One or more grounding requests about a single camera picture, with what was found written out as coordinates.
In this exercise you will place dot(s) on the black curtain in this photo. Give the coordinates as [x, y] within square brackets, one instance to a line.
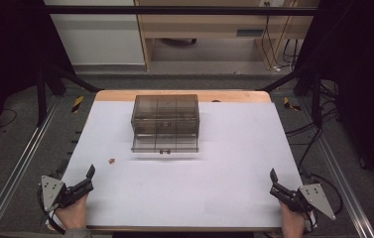
[363, 82]
[6, 46]

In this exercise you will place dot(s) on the transparent grey drawer box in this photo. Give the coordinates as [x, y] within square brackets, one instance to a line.
[165, 112]

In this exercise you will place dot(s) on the aluminium rail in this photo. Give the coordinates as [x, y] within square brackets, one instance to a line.
[340, 172]
[19, 165]

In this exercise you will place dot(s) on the white cabinet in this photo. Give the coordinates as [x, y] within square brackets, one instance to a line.
[98, 36]

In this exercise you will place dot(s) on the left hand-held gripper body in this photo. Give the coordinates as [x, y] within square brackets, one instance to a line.
[51, 191]

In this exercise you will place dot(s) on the white table mat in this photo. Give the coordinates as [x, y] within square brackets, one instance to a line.
[187, 185]

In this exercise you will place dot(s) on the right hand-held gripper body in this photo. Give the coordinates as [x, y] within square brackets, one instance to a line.
[316, 198]

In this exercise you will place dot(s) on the small brown object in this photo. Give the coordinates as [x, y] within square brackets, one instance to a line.
[111, 161]

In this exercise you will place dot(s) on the person's left hand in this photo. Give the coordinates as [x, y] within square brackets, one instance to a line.
[72, 214]

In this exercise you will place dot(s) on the black horizontal frame bar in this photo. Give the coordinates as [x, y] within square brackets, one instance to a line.
[181, 10]

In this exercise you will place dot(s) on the yellow black tape strip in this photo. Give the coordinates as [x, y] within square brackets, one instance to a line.
[289, 104]
[77, 103]

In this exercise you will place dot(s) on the black frame strut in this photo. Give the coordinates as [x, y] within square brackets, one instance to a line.
[293, 77]
[72, 77]

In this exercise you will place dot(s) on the wooden desk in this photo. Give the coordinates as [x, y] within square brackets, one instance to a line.
[207, 24]

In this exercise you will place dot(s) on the transparent grey drawer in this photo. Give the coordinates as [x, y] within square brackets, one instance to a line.
[164, 143]

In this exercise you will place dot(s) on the person's right hand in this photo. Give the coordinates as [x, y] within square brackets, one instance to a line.
[292, 221]

